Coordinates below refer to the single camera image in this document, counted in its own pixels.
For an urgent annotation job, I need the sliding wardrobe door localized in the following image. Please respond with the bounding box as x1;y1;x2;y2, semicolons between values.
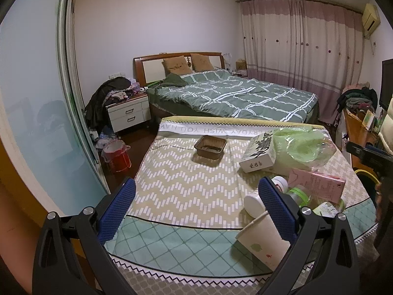
1;0;106;215

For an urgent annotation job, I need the red bucket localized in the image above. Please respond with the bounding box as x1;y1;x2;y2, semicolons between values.
101;140;131;173

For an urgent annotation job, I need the left brown pillow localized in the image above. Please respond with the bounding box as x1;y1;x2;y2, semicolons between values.
163;56;193;75

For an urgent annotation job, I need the right brown pillow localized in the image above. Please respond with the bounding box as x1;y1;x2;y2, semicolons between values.
191;53;214;72

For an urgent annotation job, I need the patterned beige tablecloth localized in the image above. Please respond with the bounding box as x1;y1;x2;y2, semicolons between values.
105;117;301;294

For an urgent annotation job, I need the white floral carton box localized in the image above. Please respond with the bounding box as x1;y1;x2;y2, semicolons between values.
239;131;276;173

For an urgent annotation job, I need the small far bedside box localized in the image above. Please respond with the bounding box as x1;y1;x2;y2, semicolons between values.
236;59;247;74

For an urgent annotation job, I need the beige air conditioner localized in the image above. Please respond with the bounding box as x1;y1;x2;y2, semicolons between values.
362;3;380;39

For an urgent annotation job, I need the green plastic bag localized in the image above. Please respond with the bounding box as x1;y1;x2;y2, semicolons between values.
270;126;337;176

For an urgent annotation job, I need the clothes pile on desk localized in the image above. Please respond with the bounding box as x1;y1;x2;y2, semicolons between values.
337;86;378;113

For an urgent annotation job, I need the white paper cup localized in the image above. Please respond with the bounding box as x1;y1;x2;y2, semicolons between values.
236;211;290;271

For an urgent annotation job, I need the brown plastic food tray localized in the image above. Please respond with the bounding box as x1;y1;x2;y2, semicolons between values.
194;135;227;161

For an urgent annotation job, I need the pink white curtain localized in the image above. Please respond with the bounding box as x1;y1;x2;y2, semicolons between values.
239;0;364;124

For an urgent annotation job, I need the clear bottle green cap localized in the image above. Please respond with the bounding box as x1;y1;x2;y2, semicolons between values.
286;185;346;218

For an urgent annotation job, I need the cream puffer jacket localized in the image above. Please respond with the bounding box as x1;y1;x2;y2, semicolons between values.
378;98;393;155

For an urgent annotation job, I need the green plaid duvet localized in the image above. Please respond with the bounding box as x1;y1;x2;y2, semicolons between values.
147;69;318;123

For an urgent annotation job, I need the white bedside nightstand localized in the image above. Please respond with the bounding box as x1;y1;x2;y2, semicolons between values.
106;93;151;133

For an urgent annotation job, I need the brown pillow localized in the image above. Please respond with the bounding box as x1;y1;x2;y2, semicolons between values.
191;53;214;72
163;56;193;75

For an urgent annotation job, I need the wooden bed with headboard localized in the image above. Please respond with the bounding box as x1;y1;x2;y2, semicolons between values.
133;52;319;124

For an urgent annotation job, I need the yellow rim trash bin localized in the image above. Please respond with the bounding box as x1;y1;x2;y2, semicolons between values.
354;168;380;189

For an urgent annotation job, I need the white supplement bottle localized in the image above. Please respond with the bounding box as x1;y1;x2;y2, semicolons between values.
243;176;288;219

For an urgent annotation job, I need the dark clothes pile on nightstand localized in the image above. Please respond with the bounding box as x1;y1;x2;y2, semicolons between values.
84;77;140;131

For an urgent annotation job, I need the pink strawberry milk carton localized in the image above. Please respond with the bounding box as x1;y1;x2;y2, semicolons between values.
288;168;346;203

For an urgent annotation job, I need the black television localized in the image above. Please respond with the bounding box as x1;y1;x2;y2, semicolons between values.
379;59;393;111

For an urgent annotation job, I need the wooden desk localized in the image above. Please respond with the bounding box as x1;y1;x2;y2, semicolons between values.
343;109;378;175

